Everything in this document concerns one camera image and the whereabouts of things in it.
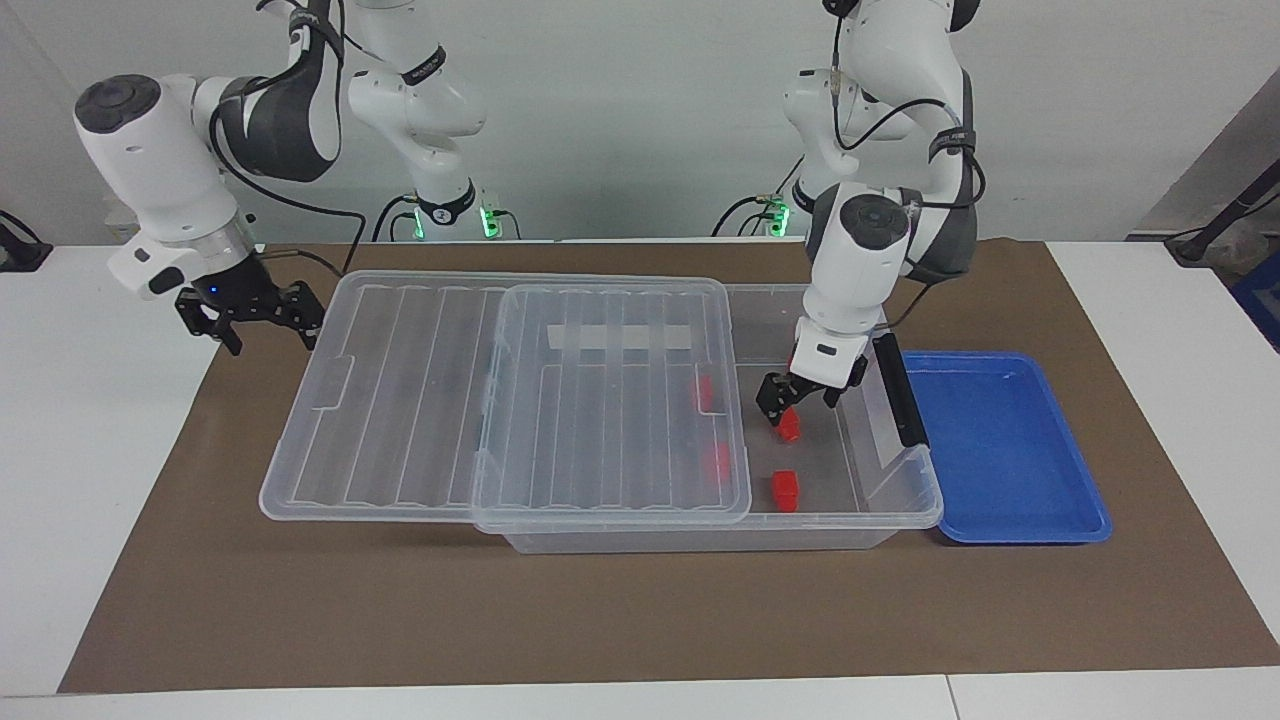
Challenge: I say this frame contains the clear ribbed plastic lid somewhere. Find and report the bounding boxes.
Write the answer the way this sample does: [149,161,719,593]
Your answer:
[258,270,753,531]

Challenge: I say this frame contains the clear plastic storage box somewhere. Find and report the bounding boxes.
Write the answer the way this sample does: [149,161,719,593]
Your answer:
[480,283,944,554]

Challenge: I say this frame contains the blue plastic tray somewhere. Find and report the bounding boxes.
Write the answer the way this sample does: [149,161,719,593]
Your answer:
[900,350,1114,545]

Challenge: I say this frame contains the white tape strip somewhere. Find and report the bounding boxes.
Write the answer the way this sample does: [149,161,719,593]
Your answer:
[548,324,696,356]

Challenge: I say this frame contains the brown table mat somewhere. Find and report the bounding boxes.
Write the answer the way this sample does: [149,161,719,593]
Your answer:
[57,240,1280,694]

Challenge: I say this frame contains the black stand pole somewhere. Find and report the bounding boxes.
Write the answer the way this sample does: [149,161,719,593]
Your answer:
[1165,160,1280,266]

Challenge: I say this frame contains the blue crate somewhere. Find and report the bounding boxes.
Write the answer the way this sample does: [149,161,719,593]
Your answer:
[1230,250,1280,351]

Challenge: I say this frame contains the black box latch handle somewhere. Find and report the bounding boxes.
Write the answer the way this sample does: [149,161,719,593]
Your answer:
[873,333,931,449]

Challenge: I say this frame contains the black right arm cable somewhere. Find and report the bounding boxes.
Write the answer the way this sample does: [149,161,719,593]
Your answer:
[208,0,366,276]

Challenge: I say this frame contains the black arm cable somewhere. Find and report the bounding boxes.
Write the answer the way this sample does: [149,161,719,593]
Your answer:
[208,0,366,276]
[828,60,988,331]

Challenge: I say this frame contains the black base cable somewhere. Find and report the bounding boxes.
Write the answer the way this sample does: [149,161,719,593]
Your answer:
[712,150,806,238]
[372,195,416,243]

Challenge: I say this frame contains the black clamp mount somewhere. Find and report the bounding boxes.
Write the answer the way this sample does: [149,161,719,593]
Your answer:
[0,210,53,273]

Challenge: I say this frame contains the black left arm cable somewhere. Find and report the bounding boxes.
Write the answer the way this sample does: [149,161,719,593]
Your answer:
[828,60,988,331]

